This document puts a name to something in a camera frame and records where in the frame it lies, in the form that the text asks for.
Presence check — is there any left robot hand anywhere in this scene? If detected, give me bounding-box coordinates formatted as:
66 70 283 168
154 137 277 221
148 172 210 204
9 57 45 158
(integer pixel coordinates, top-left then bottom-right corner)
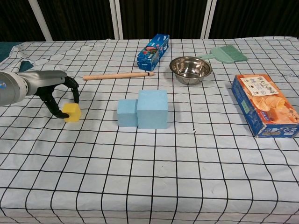
16 70 80 119

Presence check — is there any small yellow foam cube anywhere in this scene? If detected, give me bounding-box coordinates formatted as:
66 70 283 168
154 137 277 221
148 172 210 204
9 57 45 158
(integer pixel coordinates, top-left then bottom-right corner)
62 103 82 123

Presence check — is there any light blue foam cube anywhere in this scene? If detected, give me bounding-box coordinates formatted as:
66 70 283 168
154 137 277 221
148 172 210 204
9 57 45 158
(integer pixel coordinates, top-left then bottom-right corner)
116 99 139 127

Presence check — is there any green hand brush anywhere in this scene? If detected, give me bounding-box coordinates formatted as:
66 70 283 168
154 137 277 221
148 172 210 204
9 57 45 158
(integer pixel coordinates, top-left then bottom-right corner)
197 45 249 64

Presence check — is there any teal table cover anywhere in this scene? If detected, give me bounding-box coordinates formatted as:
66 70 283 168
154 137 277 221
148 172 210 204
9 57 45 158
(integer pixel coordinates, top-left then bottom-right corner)
0 41 33 72

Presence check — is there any wooden stick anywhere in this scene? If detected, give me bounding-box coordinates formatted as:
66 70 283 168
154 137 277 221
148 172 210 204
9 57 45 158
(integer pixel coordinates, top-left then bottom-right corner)
83 71 155 81

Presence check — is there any blue cookie box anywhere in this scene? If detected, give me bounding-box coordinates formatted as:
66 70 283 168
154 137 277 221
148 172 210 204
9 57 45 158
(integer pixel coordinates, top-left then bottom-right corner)
136 34 171 71

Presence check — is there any large blue foam cube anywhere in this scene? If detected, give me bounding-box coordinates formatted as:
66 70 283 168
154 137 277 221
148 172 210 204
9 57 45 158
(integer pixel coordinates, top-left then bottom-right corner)
136 90 169 130

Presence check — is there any white checked tablecloth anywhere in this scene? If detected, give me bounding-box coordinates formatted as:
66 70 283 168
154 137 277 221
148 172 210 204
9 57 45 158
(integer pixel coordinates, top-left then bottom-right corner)
0 37 299 224

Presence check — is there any stainless steel bowl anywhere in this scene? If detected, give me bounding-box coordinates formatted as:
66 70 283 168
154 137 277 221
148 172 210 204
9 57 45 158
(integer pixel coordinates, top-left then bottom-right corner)
169 56 213 85

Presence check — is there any orange cracker box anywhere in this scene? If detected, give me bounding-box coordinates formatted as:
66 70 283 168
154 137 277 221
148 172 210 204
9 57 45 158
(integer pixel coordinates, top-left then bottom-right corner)
231 74 299 139

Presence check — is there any white frame post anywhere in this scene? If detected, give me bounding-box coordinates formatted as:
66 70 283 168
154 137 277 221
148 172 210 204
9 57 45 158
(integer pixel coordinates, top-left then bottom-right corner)
109 0 124 40
28 0 53 42
204 0 217 39

